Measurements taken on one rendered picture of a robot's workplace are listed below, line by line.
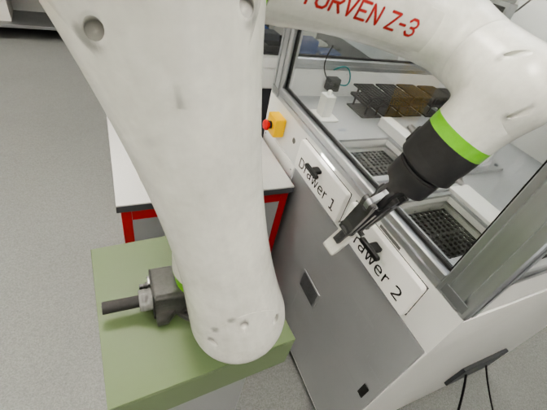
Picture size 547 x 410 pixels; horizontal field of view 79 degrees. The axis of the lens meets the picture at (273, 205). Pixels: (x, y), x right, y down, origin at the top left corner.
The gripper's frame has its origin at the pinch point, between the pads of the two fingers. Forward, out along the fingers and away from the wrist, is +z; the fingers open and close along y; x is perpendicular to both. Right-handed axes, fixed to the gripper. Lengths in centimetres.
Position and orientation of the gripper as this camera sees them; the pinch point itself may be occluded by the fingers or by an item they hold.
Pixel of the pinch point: (339, 239)
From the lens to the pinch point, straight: 64.5
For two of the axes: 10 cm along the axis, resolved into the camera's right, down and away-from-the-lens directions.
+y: -7.2, 1.3, -6.8
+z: -4.9, 6.0, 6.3
